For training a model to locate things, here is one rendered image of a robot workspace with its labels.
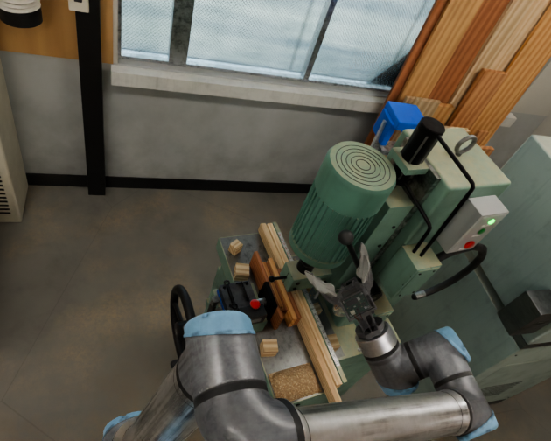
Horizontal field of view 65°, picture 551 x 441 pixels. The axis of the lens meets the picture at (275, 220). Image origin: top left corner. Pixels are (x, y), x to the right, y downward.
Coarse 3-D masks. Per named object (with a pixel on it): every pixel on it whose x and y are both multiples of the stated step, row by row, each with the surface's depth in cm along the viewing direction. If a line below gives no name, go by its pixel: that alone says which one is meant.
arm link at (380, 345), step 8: (384, 328) 101; (376, 336) 99; (384, 336) 99; (392, 336) 100; (360, 344) 101; (368, 344) 99; (376, 344) 99; (384, 344) 99; (392, 344) 100; (368, 352) 100; (376, 352) 99; (384, 352) 99
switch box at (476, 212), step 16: (464, 208) 108; (480, 208) 105; (496, 208) 107; (448, 224) 113; (464, 224) 108; (480, 224) 107; (496, 224) 110; (448, 240) 114; (464, 240) 111; (480, 240) 115
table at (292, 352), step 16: (224, 240) 151; (240, 240) 153; (256, 240) 155; (224, 256) 147; (240, 256) 148; (224, 272) 149; (256, 288) 142; (256, 336) 131; (272, 336) 132; (288, 336) 134; (288, 352) 130; (304, 352) 132; (272, 368) 126; (320, 384) 127; (304, 400) 123
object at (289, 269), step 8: (288, 264) 130; (288, 272) 130; (296, 272) 129; (312, 272) 131; (320, 272) 132; (328, 272) 132; (288, 280) 130; (296, 280) 128; (304, 280) 129; (288, 288) 131; (296, 288) 132; (304, 288) 134
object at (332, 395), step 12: (264, 228) 154; (264, 240) 154; (276, 252) 149; (276, 264) 146; (300, 312) 136; (300, 324) 135; (312, 336) 132; (312, 348) 129; (312, 360) 130; (324, 372) 125; (324, 384) 125; (336, 396) 121
